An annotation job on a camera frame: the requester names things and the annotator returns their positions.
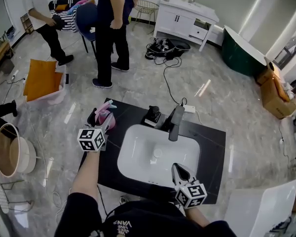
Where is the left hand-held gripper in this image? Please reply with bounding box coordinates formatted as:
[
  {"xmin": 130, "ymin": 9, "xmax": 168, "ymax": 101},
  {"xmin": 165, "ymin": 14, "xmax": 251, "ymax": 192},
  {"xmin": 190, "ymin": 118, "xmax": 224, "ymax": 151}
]
[{"xmin": 77, "ymin": 108, "xmax": 116, "ymax": 153}]

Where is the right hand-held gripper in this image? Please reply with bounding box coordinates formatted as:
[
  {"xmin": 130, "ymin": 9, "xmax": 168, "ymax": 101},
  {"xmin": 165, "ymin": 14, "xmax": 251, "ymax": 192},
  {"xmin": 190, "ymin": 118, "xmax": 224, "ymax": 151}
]
[{"xmin": 172, "ymin": 163, "xmax": 208, "ymax": 209}]

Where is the pink spray bottle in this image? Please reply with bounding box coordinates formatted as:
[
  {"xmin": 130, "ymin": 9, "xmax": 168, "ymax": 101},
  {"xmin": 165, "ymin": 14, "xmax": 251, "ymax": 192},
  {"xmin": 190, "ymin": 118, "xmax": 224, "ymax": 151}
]
[{"xmin": 95, "ymin": 101, "xmax": 119, "ymax": 133}]

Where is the person's right forearm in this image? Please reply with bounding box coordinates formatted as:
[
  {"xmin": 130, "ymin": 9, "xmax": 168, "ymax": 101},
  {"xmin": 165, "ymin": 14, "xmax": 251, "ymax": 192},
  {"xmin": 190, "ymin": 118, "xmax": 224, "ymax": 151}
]
[{"xmin": 185, "ymin": 205, "xmax": 210, "ymax": 229}]

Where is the person's left forearm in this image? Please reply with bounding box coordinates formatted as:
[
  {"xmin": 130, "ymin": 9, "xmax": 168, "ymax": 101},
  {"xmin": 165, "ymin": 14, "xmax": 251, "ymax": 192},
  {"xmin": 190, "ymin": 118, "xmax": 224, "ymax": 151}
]
[{"xmin": 70, "ymin": 151, "xmax": 101, "ymax": 202}]

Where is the dark vanity cabinet with sink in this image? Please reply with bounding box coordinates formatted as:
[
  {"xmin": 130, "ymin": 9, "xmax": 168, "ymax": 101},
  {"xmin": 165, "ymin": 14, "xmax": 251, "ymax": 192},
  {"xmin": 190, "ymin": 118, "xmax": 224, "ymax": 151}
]
[{"xmin": 80, "ymin": 97, "xmax": 227, "ymax": 205}]

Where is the white sink basin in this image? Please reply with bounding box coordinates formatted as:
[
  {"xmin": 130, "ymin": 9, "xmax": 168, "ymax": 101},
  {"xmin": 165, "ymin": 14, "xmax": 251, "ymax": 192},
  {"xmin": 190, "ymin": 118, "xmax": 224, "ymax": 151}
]
[{"xmin": 117, "ymin": 124, "xmax": 201, "ymax": 184}]

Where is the black soap dispenser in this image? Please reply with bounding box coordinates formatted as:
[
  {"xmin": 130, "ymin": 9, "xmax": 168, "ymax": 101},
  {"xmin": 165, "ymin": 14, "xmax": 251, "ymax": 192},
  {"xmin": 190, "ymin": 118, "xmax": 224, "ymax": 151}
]
[{"xmin": 141, "ymin": 105, "xmax": 162, "ymax": 127}]

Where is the pink plastic tub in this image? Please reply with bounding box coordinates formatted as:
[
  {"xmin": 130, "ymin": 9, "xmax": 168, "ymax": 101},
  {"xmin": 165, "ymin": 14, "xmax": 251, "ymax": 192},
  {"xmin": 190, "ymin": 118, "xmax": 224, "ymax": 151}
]
[{"xmin": 26, "ymin": 65, "xmax": 67, "ymax": 106}]

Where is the black faucet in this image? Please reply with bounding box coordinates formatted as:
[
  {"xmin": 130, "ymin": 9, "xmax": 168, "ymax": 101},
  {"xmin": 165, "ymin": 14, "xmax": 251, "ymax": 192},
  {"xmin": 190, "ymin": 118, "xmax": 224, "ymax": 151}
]
[{"xmin": 160, "ymin": 104, "xmax": 185, "ymax": 142}]

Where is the person's black shirt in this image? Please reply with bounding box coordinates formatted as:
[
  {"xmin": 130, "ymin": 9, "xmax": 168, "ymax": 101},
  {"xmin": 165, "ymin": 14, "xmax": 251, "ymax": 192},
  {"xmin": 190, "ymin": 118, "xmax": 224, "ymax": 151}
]
[{"xmin": 54, "ymin": 193, "xmax": 237, "ymax": 237}]

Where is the orange cushion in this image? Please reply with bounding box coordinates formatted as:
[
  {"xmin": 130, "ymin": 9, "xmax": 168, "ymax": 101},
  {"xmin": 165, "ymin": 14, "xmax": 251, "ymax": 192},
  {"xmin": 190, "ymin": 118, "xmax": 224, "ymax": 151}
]
[
  {"xmin": 53, "ymin": 72, "xmax": 64, "ymax": 93},
  {"xmin": 23, "ymin": 59, "xmax": 57, "ymax": 102}
]

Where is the round beige wash basin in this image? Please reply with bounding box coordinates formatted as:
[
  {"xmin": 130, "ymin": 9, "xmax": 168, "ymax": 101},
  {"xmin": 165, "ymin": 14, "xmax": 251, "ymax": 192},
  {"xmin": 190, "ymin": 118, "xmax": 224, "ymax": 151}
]
[{"xmin": 0, "ymin": 122, "xmax": 37, "ymax": 178}]

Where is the white ceramic fixture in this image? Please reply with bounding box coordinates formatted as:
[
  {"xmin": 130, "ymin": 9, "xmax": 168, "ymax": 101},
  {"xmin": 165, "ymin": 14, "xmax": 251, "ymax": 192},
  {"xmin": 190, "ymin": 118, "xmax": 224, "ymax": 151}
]
[{"xmin": 223, "ymin": 179, "xmax": 296, "ymax": 237}]

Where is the black equipment bag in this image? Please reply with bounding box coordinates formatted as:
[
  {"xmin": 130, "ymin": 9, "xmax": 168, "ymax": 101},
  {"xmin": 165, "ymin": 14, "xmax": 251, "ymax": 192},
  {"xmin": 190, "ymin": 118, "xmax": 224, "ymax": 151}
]
[{"xmin": 145, "ymin": 38, "xmax": 191, "ymax": 60}]

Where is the striped black white sofa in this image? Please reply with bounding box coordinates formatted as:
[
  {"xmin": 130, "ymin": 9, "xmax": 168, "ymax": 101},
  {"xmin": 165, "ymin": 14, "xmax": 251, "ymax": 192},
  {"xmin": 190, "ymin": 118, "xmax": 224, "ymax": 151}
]
[{"xmin": 48, "ymin": 0, "xmax": 97, "ymax": 33}]

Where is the blue chair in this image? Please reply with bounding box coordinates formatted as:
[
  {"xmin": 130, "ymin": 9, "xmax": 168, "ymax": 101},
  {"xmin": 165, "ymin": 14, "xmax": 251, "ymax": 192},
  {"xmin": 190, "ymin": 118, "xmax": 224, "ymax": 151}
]
[{"xmin": 75, "ymin": 2, "xmax": 99, "ymax": 59}]

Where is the cardboard box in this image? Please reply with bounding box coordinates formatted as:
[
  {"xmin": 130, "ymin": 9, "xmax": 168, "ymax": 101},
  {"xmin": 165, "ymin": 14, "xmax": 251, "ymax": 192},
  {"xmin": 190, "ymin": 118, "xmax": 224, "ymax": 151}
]
[{"xmin": 255, "ymin": 58, "xmax": 296, "ymax": 120}]

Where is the colourful clothes pile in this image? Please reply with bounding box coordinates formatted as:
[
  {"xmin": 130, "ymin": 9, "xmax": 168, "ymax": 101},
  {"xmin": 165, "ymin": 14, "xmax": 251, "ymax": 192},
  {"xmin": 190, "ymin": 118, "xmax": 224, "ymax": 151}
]
[{"xmin": 68, "ymin": 0, "xmax": 96, "ymax": 11}]

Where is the wooden shelf rack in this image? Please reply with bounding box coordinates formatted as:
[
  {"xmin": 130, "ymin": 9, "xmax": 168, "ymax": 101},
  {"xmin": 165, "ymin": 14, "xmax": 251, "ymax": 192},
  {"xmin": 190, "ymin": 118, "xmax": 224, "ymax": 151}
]
[{"xmin": 20, "ymin": 13, "xmax": 34, "ymax": 34}]

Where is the wooden bench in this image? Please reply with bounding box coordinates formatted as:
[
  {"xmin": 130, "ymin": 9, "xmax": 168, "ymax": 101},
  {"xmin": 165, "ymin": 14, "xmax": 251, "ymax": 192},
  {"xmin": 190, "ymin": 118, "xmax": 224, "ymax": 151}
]
[{"xmin": 0, "ymin": 40, "xmax": 14, "ymax": 76}]

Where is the white vanity cabinet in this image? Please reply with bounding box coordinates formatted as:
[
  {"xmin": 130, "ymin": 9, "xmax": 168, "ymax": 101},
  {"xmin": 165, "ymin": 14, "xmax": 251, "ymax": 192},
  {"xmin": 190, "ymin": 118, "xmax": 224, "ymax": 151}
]
[{"xmin": 153, "ymin": 0, "xmax": 220, "ymax": 53}]

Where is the orange fabric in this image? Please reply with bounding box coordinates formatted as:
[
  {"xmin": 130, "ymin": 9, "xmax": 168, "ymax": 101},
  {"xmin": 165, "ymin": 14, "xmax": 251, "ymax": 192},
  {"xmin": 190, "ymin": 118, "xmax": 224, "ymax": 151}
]
[{"xmin": 271, "ymin": 75, "xmax": 291, "ymax": 102}]

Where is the dark green bathtub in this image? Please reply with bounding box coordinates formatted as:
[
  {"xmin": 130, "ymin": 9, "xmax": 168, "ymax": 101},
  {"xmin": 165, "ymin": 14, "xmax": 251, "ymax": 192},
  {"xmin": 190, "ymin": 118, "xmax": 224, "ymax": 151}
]
[{"xmin": 221, "ymin": 25, "xmax": 274, "ymax": 78}]

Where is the dark framed window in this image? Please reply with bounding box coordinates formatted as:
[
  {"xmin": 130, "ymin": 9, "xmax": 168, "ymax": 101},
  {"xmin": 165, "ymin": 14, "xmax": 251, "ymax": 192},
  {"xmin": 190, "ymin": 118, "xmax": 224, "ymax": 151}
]
[{"xmin": 272, "ymin": 30, "xmax": 296, "ymax": 70}]

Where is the black cable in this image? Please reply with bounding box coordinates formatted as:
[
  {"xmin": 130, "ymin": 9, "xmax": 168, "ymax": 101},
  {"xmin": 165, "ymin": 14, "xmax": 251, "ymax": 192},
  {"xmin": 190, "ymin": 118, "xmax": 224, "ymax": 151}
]
[{"xmin": 154, "ymin": 55, "xmax": 188, "ymax": 107}]

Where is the gold wire chair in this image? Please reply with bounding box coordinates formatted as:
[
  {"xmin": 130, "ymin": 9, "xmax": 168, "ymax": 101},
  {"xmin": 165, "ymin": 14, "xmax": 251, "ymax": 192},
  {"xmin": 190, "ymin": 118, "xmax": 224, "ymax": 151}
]
[{"xmin": 133, "ymin": 0, "xmax": 160, "ymax": 34}]

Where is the white wire chair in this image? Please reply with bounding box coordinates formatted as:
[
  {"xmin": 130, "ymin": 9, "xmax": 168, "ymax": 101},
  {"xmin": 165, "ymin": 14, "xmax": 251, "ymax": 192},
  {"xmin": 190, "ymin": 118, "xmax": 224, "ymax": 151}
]
[{"xmin": 0, "ymin": 179, "xmax": 35, "ymax": 214}]

